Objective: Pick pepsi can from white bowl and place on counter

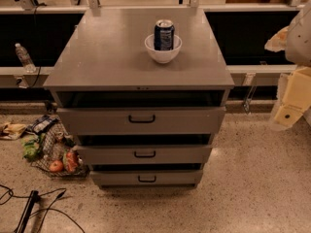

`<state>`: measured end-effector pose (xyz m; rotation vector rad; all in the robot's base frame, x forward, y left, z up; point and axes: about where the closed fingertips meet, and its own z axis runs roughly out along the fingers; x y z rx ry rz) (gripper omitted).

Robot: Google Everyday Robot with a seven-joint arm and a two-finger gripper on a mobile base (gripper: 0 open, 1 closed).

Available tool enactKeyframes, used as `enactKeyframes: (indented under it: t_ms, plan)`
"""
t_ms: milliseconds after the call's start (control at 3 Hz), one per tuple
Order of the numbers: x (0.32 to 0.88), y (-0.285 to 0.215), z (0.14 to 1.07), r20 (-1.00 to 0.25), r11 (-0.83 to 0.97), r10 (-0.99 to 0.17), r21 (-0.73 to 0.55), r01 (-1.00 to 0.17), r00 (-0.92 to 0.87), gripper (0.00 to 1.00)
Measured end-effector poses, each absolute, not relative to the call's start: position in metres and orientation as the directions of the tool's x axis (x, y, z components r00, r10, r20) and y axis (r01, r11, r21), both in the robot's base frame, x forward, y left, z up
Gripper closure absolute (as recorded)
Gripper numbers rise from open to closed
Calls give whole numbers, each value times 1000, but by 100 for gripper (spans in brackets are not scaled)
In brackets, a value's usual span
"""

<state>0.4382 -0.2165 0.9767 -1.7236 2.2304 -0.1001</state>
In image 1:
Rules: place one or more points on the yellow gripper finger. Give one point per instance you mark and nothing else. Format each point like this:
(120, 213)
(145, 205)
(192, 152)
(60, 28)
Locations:
(278, 41)
(293, 99)

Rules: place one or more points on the blue pepsi can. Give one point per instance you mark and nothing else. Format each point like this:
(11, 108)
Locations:
(164, 34)

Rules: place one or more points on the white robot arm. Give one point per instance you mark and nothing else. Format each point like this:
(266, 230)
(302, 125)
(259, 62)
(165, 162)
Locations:
(298, 47)

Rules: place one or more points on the white bowl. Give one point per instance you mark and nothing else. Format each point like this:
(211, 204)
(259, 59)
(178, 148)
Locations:
(162, 56)

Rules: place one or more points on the middle grey drawer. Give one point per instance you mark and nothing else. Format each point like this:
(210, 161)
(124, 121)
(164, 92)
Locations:
(108, 155)

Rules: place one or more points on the grey drawer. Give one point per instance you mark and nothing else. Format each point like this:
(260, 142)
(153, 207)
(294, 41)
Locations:
(146, 178)
(108, 155)
(141, 121)

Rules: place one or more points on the bottom grey drawer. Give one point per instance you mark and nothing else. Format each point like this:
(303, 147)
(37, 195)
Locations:
(146, 178)

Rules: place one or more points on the grey drawer cabinet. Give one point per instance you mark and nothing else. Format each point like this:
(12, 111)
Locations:
(106, 65)

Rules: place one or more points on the top grey drawer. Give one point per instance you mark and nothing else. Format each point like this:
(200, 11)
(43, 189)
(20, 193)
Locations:
(141, 121)

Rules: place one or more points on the red orange snack bag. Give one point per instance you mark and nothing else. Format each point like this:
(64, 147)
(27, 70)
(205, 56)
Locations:
(70, 161)

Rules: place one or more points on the blue snack bag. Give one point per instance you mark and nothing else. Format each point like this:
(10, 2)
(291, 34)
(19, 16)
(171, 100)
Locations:
(42, 124)

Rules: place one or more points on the red apple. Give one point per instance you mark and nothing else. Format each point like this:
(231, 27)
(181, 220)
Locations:
(56, 166)

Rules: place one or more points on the clear plastic water bottle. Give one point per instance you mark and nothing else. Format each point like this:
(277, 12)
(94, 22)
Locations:
(25, 58)

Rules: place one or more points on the green snack bag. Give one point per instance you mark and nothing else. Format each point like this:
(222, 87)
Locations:
(33, 146)

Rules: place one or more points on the yellow cloth on floor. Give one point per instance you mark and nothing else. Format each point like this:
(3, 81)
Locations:
(11, 131)

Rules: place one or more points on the black stand bar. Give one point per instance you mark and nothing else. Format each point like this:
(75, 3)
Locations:
(33, 198)

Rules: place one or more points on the wire basket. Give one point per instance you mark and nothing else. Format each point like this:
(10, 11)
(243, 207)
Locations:
(57, 142)

